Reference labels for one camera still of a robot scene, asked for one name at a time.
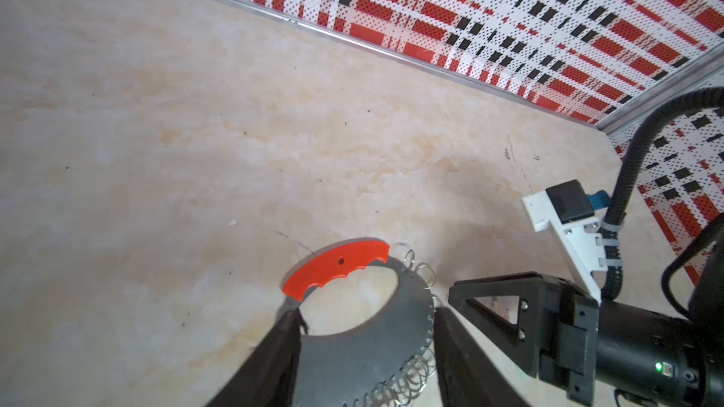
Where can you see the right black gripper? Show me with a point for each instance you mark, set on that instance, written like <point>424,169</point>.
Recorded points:
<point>647,357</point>

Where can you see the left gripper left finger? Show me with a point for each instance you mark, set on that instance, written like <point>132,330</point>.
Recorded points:
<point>268,376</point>

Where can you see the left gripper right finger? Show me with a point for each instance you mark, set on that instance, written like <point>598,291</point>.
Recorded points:
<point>467,377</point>

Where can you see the grey key organizer red handle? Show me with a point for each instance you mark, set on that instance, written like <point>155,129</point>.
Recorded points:
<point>385,361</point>

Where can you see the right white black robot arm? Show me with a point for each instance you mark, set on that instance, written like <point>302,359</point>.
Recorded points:
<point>692,283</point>

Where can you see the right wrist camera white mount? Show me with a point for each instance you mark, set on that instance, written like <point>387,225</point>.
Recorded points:
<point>567,212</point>

